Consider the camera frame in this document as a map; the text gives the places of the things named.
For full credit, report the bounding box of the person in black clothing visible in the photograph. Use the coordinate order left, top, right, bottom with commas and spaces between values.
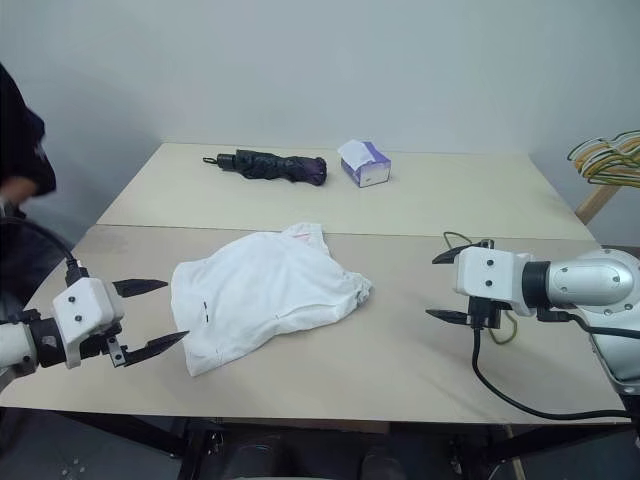
0, 62, 58, 221

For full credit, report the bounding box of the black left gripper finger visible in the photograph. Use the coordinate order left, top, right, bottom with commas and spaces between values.
112, 278, 170, 300
122, 330, 191, 369

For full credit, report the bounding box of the bare person hand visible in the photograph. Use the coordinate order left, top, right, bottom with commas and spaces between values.
0, 177, 40, 205

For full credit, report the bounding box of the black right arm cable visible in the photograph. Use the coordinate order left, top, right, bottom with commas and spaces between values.
537, 307, 640, 337
469, 319, 629, 421

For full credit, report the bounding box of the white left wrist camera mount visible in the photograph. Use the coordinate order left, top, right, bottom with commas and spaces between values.
52, 277, 126, 370

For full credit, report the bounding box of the purple tissue box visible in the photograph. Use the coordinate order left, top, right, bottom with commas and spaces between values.
337, 139, 393, 189

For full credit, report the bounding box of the black folded umbrella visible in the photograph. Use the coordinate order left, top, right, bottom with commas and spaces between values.
202, 148, 329, 188

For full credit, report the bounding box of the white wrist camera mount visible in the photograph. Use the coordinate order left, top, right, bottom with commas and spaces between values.
453, 246, 535, 317
52, 277, 126, 370

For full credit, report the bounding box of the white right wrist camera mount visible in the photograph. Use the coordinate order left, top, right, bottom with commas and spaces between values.
453, 246, 535, 317

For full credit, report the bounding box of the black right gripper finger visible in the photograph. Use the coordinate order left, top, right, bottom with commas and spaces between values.
432, 246, 471, 265
425, 309, 472, 327

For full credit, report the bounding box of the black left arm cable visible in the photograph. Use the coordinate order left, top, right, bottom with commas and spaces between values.
0, 217, 90, 286

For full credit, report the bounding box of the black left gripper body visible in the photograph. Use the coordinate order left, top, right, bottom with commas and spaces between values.
80, 322, 131, 369

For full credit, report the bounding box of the black table frame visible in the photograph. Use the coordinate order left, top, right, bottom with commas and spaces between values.
0, 407, 640, 480

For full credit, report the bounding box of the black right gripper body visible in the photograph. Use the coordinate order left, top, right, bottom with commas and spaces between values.
467, 294, 504, 330

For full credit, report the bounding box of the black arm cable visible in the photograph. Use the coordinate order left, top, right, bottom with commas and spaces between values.
0, 217, 90, 286
469, 319, 629, 421
537, 307, 640, 337

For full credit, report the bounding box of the wooden clothes rack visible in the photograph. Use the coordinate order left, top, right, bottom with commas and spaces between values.
574, 183, 620, 224

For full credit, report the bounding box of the white t-shirt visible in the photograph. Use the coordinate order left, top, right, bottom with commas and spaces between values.
170, 222, 375, 378

